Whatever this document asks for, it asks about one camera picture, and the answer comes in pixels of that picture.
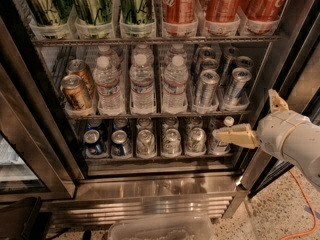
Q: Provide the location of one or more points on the green can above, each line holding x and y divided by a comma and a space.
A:
137, 17
94, 18
51, 17

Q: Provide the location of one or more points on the redbull can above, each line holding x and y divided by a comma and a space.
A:
200, 53
229, 54
204, 64
244, 62
206, 87
239, 78

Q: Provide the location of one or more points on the left coca-cola can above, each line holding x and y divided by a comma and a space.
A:
178, 16

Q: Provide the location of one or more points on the stainless steel fridge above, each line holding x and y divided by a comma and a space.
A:
79, 191

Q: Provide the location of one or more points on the right coca-cola can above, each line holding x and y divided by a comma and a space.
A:
260, 13

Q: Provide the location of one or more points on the middle green can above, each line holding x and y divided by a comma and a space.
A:
94, 18

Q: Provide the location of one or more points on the sprite can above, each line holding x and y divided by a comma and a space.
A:
195, 143
171, 145
145, 145

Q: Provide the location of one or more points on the gold can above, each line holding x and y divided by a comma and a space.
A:
76, 92
81, 68

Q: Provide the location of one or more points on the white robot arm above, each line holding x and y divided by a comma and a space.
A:
312, 173

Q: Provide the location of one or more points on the rear middle water bottle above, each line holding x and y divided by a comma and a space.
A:
143, 49

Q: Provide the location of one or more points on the front right sprite can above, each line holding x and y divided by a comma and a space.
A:
195, 143

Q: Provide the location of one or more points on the water bottle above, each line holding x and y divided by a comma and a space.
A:
142, 85
143, 49
175, 80
176, 49
107, 81
108, 52

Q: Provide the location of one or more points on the pepsi can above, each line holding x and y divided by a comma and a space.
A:
121, 146
93, 143

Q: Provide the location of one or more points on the coca-cola can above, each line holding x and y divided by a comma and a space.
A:
260, 13
178, 16
220, 14

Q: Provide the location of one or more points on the left green can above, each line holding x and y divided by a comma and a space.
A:
51, 17

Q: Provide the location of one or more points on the front right pepsi can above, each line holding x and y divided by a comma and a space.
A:
121, 146

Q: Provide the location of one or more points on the brown drink bottle white cap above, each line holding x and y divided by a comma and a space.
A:
216, 147

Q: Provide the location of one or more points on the middle coca-cola can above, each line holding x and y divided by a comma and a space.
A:
220, 14

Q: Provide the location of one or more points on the front left water bottle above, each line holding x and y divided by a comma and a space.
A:
107, 81

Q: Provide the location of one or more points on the clear plastic bin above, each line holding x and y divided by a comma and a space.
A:
183, 227

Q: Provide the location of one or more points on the rear right water bottle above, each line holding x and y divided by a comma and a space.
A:
176, 49

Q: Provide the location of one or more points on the front middle water bottle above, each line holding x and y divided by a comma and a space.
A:
142, 85

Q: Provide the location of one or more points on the front left pepsi can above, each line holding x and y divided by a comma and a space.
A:
93, 143

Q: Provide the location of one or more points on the rear left water bottle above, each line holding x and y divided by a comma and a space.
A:
108, 52

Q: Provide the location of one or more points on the right green can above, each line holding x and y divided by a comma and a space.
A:
137, 17

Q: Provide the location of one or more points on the front left sprite can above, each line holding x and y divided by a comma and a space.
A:
145, 145

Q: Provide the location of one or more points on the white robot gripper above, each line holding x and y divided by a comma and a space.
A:
275, 132

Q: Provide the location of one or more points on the front gold can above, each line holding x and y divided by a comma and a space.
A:
76, 92

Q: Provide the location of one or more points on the front right water bottle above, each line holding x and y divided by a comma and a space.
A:
175, 80

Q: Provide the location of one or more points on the front middle sprite can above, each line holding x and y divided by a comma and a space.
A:
171, 145

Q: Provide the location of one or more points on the rear gold can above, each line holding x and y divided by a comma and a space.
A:
81, 68

